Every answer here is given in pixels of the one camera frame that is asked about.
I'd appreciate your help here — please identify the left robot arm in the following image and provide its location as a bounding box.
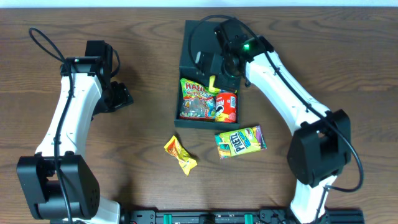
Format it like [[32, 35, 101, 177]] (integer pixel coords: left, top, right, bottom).
[[17, 40, 133, 223]]

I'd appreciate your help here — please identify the red Pringles can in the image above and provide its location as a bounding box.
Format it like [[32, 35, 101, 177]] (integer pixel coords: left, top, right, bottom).
[[215, 92, 237, 123]]

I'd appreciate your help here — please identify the green Haribo gummy bag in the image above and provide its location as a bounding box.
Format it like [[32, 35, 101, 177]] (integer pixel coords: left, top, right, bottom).
[[179, 78, 216, 121]]

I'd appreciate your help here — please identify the green Pretz snack box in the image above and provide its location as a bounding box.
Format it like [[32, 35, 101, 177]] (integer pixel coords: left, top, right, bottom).
[[215, 125, 267, 159]]

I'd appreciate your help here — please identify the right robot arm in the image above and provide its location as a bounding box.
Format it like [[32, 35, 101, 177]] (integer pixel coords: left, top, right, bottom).
[[188, 15, 354, 223]]

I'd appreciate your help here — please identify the yellow orange candy packet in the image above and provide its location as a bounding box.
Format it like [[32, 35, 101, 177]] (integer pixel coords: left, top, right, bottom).
[[164, 136, 197, 176]]

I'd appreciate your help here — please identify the dark green open box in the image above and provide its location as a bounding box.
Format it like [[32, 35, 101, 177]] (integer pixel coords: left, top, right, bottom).
[[174, 20, 243, 131]]

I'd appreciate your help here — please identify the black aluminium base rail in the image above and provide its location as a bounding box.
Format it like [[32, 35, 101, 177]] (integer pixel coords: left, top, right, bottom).
[[119, 208, 365, 224]]

